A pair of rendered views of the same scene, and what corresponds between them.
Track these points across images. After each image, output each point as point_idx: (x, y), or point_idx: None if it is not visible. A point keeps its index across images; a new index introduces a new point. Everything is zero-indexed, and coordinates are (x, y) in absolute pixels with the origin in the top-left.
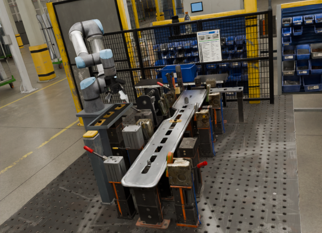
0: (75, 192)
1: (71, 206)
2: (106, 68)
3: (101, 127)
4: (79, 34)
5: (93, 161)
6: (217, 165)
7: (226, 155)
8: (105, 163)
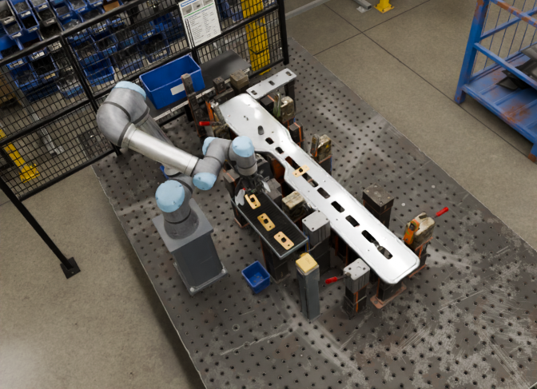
0: (254, 340)
1: (284, 355)
2: (252, 166)
3: (300, 245)
4: (139, 130)
5: (311, 288)
6: (351, 190)
7: (341, 171)
8: (356, 279)
